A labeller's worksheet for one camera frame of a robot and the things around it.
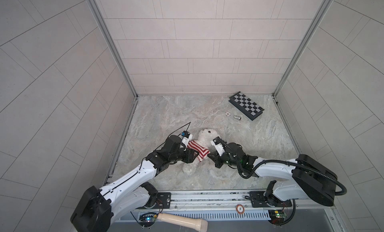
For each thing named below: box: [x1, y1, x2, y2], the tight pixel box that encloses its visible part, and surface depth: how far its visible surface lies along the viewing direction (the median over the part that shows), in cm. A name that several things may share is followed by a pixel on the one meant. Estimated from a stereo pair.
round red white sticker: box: [236, 204, 245, 214], surface depth 71 cm
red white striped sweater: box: [187, 140, 211, 162], surface depth 80 cm
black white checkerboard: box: [228, 91, 265, 121], surface depth 108 cm
